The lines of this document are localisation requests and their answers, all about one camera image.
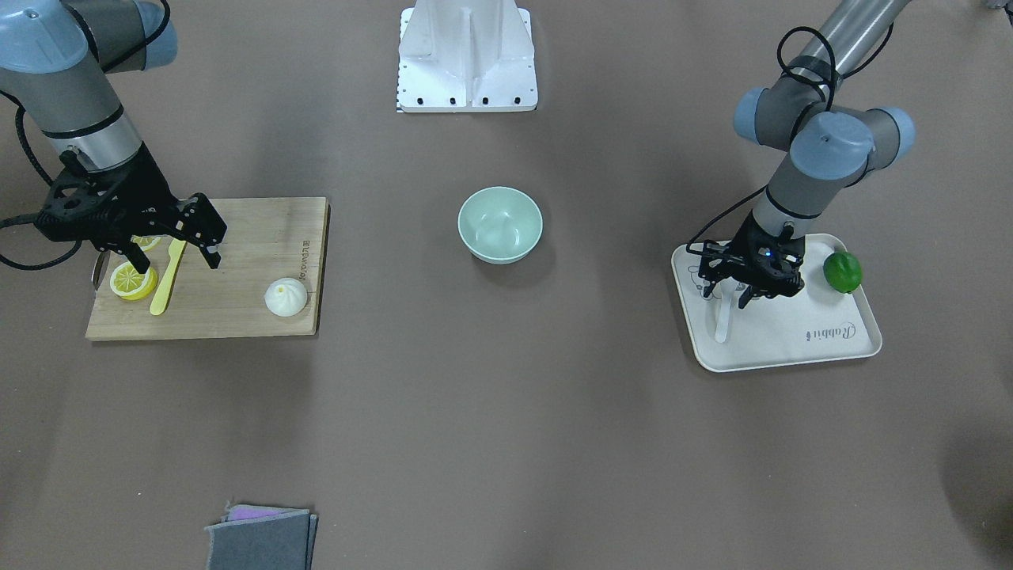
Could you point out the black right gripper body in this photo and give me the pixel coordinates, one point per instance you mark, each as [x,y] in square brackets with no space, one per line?
[145,192]

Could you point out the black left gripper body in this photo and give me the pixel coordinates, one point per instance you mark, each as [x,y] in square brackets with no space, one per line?
[746,237]

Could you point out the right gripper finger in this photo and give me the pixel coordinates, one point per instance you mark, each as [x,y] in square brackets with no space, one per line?
[133,252]
[200,224]

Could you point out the white ceramic spoon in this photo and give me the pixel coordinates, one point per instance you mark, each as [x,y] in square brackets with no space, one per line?
[723,315]

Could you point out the white steamed bun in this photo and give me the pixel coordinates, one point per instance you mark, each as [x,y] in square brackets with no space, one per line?
[286,297]

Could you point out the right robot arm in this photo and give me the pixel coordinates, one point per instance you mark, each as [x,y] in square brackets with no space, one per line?
[55,60]

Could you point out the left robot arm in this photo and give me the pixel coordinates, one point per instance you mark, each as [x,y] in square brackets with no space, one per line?
[827,148]

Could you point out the mint green bowl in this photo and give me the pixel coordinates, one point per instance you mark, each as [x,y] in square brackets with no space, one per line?
[500,225]

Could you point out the yellow plastic knife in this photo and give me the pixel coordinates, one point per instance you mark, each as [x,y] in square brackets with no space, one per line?
[164,290]

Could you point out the bamboo cutting board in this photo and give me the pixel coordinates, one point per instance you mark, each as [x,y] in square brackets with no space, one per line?
[267,239]

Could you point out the green lime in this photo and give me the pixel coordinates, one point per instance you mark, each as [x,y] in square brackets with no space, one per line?
[843,271]

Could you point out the cream rabbit serving tray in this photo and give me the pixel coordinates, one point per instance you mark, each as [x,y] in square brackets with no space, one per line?
[817,325]

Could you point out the grey folded cloth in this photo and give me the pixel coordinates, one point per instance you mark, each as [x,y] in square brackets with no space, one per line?
[262,537]

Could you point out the lemon slice near handle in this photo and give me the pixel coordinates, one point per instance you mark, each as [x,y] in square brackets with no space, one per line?
[130,284]

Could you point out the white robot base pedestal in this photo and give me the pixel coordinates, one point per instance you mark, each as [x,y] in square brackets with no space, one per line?
[466,56]

